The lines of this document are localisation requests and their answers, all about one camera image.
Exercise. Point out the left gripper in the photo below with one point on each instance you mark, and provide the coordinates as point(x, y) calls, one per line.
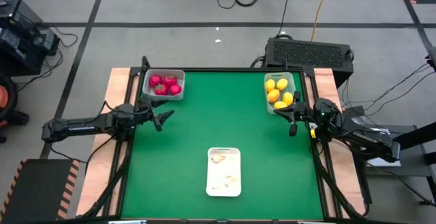
point(144, 112)

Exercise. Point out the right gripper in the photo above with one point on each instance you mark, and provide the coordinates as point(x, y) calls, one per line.
point(304, 112)

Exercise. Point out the yellow toy lemon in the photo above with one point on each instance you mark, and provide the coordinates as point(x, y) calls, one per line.
point(273, 95)
point(280, 105)
point(287, 98)
point(270, 85)

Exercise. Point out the red toy tomato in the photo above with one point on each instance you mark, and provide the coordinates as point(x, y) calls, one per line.
point(160, 88)
point(175, 89)
point(170, 80)
point(155, 80)

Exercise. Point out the orange fruit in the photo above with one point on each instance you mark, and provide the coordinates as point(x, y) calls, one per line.
point(282, 83)

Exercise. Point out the white toy garlic bulb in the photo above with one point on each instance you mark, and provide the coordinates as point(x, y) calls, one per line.
point(217, 158)

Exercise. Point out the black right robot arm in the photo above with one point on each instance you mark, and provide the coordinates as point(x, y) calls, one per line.
point(371, 142)

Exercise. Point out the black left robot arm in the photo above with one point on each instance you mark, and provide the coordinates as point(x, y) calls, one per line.
point(81, 126)

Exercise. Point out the white plastic basket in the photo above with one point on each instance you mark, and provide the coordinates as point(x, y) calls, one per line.
point(165, 97)
point(223, 169)
point(291, 77)

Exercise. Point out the yellow tag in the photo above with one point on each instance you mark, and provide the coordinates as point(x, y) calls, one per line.
point(312, 133)

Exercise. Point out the black perforated computer case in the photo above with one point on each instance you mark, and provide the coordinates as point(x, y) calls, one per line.
point(308, 55)

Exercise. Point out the green table mat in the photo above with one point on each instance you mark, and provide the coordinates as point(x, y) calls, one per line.
point(221, 122)

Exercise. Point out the white paper sheet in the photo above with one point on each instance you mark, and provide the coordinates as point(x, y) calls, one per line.
point(383, 163)

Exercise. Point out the black orange round machine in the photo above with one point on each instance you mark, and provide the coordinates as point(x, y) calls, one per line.
point(8, 105)

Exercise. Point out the black equipment rack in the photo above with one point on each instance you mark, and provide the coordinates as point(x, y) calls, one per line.
point(20, 40)

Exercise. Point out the black aluminium table frame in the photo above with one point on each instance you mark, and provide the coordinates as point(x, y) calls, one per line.
point(307, 71)

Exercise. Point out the silver aluminium bracket bar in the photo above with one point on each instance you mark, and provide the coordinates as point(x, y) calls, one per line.
point(308, 222)
point(127, 222)

